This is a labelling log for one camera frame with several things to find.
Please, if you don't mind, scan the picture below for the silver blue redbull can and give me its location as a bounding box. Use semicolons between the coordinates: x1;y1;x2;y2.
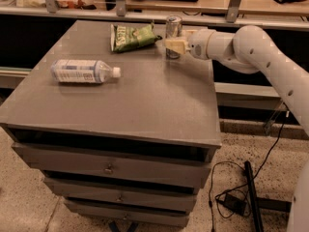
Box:
165;15;183;59

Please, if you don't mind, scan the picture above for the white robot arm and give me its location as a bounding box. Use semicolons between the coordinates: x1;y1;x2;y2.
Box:
165;25;309;232

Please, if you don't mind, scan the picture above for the green chip bag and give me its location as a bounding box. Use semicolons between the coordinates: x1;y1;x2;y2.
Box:
110;23;162;53

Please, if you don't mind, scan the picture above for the clear plastic water bottle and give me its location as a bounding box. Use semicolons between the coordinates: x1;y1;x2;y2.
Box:
50;59;121;84

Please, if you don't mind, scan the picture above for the grey drawer cabinet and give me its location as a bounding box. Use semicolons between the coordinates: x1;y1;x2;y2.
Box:
0;19;223;228

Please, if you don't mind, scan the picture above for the top grey drawer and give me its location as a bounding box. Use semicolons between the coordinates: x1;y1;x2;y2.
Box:
12;143;210;189

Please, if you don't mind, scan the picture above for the grey drawer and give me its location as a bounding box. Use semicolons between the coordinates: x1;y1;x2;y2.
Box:
64;199;189;227
12;143;210;189
43;177;196;213

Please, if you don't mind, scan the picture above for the middle grey drawer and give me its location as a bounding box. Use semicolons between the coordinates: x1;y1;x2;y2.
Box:
43;177;196;213

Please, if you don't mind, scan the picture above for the black power adapter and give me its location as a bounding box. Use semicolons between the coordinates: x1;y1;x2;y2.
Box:
223;193;246;216

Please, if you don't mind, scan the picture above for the black metal floor bar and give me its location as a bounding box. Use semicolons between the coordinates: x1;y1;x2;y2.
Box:
244;161;292;232

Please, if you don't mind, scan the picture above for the bottom grey drawer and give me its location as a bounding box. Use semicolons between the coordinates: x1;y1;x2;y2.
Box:
64;199;189;227

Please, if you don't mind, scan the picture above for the black power cable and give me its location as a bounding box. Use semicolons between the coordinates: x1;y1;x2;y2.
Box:
208;111;290;232

